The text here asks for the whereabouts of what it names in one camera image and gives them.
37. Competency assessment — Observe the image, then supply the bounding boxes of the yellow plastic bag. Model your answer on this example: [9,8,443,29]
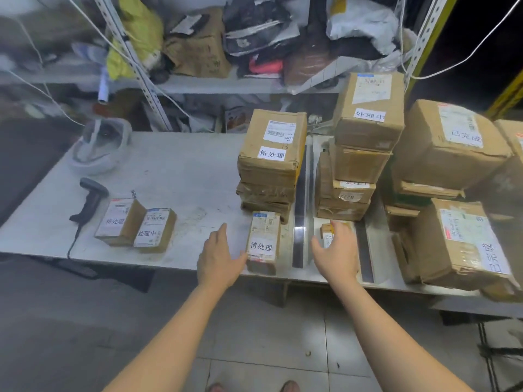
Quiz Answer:
[106,0,165,81]

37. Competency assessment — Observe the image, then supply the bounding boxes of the brown parcel in clear wrap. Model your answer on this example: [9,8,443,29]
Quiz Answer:
[284,36,332,87]

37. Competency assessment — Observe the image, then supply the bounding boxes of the white gridded plastic bag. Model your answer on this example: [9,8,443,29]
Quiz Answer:
[288,48,404,97]

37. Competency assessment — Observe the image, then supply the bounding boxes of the rolled pale paper poster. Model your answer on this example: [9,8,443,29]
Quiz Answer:
[97,65,112,106]

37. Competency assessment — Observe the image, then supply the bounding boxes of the black metal table leg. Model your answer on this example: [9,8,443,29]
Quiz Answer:
[439,309,523,392]
[34,256,157,295]

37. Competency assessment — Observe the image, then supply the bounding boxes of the thin white wire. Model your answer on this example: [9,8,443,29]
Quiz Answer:
[0,20,86,128]

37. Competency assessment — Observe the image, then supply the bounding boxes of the grey and black mailer bag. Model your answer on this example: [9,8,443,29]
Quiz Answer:
[223,18,302,58]

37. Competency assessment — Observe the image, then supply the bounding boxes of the black rubber mat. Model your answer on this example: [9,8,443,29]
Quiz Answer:
[0,120,79,226]

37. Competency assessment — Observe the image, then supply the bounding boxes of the person's left hand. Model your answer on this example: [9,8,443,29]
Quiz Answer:
[197,223,248,293]

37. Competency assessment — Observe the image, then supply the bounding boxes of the colourful printed paper box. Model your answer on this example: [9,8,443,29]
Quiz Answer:
[223,106,251,134]

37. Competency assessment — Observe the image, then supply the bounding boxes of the thick white cord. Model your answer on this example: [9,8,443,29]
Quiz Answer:
[63,0,193,122]

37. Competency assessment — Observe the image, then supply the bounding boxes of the parcels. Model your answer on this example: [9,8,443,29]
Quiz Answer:
[235,71,523,303]

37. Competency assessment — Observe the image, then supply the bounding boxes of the white headset grey strap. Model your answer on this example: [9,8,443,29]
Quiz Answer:
[67,117,133,176]

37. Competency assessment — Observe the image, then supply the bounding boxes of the white mailer bag yellow patch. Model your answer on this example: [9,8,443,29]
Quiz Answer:
[326,0,402,57]

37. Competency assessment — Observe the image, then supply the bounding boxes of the long white cable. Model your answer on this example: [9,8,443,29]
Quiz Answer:
[398,0,523,81]

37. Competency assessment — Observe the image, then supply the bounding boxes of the black device cable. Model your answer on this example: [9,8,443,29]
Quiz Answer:
[66,224,85,261]

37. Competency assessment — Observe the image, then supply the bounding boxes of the pink plastic packet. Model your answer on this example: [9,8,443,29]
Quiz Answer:
[248,59,285,77]

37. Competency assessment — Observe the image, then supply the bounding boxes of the black fabric bundle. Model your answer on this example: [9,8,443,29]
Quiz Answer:
[331,36,386,63]

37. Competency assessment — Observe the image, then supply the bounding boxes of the yellow and black post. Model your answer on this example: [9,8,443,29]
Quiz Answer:
[486,69,523,120]

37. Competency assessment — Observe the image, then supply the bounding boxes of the transparent plastic divider black base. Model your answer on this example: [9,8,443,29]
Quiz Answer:
[354,219,375,285]
[292,136,316,271]

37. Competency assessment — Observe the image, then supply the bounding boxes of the person's right forearm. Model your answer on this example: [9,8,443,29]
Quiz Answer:
[335,277,475,392]

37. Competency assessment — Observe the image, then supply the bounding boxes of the person's right hand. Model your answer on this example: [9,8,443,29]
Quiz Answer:
[310,219,360,284]

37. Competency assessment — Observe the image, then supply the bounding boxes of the dark table centre support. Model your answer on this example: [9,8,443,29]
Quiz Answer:
[261,279,292,310]

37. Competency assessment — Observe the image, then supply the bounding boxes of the crumpled cardboard box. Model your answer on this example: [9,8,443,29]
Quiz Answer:
[163,8,233,79]

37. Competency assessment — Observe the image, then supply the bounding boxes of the black handheld device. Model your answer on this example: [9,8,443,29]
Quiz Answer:
[68,177,110,228]

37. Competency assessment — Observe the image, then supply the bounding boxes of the blurred grey storage rack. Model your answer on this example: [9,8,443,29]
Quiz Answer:
[0,0,123,121]

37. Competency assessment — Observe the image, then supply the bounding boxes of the black fluffy plastic bag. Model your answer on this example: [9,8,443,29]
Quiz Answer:
[224,0,294,22]

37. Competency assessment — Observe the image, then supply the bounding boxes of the person's left forearm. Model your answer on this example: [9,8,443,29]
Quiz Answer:
[102,283,228,392]

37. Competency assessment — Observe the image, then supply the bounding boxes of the grey metal shelf rack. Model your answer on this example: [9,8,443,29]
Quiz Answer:
[92,0,450,134]

